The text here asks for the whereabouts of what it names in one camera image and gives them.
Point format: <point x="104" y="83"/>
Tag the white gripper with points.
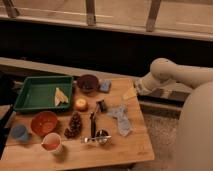
<point x="144" y="86"/>

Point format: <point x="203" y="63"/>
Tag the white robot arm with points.
<point x="194" y="141"/>

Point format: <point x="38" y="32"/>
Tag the dark maroon bowl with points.
<point x="88" y="83"/>

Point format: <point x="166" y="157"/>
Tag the red bowl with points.
<point x="44" y="122"/>

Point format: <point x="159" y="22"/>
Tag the crumpled blue cloth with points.
<point x="119" y="113"/>

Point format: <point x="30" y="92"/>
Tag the blue sponge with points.
<point x="105" y="86"/>

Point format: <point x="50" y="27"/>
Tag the small dark clip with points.
<point x="102" y="105"/>

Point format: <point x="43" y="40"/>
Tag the yellow apple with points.
<point x="81" y="104"/>

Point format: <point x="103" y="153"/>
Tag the small metal cup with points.
<point x="102" y="133"/>

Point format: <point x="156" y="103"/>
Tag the dark grape bunch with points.
<point x="75" y="126"/>

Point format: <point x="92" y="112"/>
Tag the yellow cheese wedge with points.
<point x="60" y="97"/>

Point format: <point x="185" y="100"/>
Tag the green plastic tray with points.
<point x="38" y="94"/>

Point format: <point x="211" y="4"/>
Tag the white measuring cup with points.
<point x="52" y="143"/>

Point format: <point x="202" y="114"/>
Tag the wooden railing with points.
<point x="192" y="19"/>

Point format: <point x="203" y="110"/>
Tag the blue cup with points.
<point x="20" y="133"/>

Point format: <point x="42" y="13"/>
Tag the black handled knife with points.
<point x="93" y="121"/>

